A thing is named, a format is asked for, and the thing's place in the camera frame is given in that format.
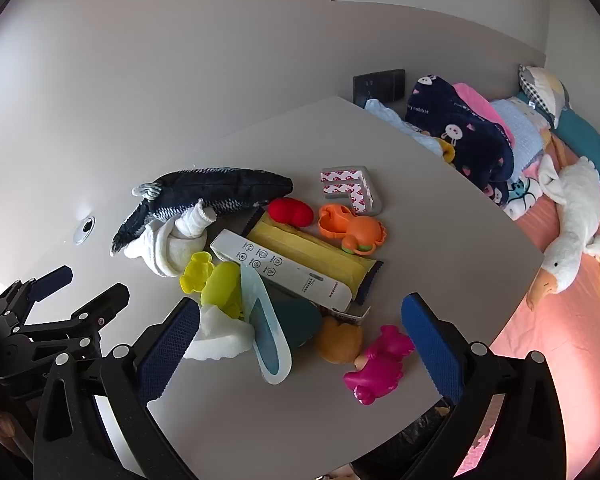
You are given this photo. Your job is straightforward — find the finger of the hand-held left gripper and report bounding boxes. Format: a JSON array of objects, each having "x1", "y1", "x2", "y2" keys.
[
  {"x1": 10, "y1": 282, "x2": 131, "y2": 361},
  {"x1": 0, "y1": 265, "x2": 74, "y2": 331}
]

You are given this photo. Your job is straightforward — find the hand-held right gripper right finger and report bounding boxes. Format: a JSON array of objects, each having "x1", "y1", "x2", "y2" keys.
[{"x1": 401, "y1": 292, "x2": 568, "y2": 480}]

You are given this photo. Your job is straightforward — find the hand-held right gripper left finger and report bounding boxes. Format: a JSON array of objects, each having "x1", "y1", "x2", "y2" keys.
[{"x1": 32, "y1": 297, "x2": 201, "y2": 480}]

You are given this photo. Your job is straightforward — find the white long cardboard box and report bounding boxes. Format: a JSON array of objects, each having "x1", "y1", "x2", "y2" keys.
[{"x1": 210, "y1": 229, "x2": 372, "y2": 328}]

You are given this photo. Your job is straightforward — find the dark blue fish plush toy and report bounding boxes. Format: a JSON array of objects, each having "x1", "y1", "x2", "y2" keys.
[{"x1": 111, "y1": 167, "x2": 294, "y2": 257}]

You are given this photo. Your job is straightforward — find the black trash bag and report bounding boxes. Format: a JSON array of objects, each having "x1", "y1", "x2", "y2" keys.
[{"x1": 352, "y1": 402, "x2": 453, "y2": 480}]

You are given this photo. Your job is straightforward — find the white crumpled tissue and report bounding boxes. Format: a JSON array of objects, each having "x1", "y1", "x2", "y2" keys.
[{"x1": 182, "y1": 307, "x2": 255, "y2": 362}]

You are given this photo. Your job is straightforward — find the magenta plastic toy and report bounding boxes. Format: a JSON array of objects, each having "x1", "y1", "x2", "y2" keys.
[{"x1": 343, "y1": 325, "x2": 416, "y2": 406}]

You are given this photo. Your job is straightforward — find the metal table grommet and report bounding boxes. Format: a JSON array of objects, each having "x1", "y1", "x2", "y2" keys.
[{"x1": 74, "y1": 216, "x2": 96, "y2": 245}]

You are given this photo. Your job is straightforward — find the yellow-green plastic toy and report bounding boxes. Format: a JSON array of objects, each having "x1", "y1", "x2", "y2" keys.
[{"x1": 179, "y1": 251, "x2": 244, "y2": 320}]

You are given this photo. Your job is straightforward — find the white rolled sock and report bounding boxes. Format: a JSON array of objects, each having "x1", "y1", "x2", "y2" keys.
[{"x1": 125, "y1": 199, "x2": 216, "y2": 278}]

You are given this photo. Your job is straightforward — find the brown plush toy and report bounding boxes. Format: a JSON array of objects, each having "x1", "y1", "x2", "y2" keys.
[{"x1": 314, "y1": 317, "x2": 365, "y2": 365}]

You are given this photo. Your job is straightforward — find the light blue silicone insole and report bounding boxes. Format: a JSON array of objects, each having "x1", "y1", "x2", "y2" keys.
[{"x1": 240, "y1": 263, "x2": 293, "y2": 386}]

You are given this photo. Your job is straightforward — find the pink bed sheet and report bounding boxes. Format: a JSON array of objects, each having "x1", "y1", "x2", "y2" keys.
[{"x1": 452, "y1": 150, "x2": 600, "y2": 480}]

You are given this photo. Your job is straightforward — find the dark teal pad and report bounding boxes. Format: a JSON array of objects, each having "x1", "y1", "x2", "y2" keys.
[{"x1": 270, "y1": 299, "x2": 323, "y2": 350}]

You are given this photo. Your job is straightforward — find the orange plastic toy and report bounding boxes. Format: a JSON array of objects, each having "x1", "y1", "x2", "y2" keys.
[{"x1": 318, "y1": 203, "x2": 387, "y2": 257}]

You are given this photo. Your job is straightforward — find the yellow cloth packet blue edge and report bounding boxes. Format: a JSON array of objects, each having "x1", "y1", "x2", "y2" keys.
[{"x1": 241, "y1": 208, "x2": 385, "y2": 306}]

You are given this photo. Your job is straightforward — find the white cartoon printed cloth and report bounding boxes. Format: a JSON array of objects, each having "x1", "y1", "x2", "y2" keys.
[{"x1": 500, "y1": 175, "x2": 543, "y2": 221}]

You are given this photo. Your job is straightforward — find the red plush toy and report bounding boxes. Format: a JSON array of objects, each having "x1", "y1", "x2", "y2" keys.
[{"x1": 267, "y1": 198, "x2": 315, "y2": 227}]

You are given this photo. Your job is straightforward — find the grey corner guard red-white tape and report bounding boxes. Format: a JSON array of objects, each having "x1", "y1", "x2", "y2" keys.
[{"x1": 320, "y1": 165, "x2": 383, "y2": 217}]

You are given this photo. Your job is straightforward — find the white goose plush toy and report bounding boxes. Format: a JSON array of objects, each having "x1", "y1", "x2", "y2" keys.
[{"x1": 526, "y1": 155, "x2": 600, "y2": 311}]

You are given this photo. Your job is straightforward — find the navy printed blanket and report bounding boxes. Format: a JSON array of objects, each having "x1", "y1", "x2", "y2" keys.
[{"x1": 405, "y1": 75, "x2": 516, "y2": 206}]

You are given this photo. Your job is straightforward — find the pale blue cloth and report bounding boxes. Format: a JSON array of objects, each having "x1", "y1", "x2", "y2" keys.
[{"x1": 364, "y1": 99, "x2": 446, "y2": 158}]

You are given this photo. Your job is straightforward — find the light blue knit towel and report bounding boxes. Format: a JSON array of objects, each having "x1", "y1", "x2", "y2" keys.
[{"x1": 490, "y1": 97, "x2": 546, "y2": 166}]

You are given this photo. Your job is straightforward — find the pink cloth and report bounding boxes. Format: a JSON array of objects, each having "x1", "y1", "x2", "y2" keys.
[{"x1": 452, "y1": 82, "x2": 516, "y2": 146}]

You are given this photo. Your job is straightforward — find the teal cloth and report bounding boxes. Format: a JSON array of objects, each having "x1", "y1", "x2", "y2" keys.
[{"x1": 515, "y1": 91, "x2": 600, "y2": 186}]

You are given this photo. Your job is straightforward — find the plaid patchwork pillow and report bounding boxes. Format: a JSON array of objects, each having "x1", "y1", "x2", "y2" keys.
[{"x1": 518, "y1": 64, "x2": 571, "y2": 128}]

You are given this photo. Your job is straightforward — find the black wall switch panel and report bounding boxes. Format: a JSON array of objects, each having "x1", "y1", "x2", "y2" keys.
[{"x1": 352, "y1": 68, "x2": 406, "y2": 106}]

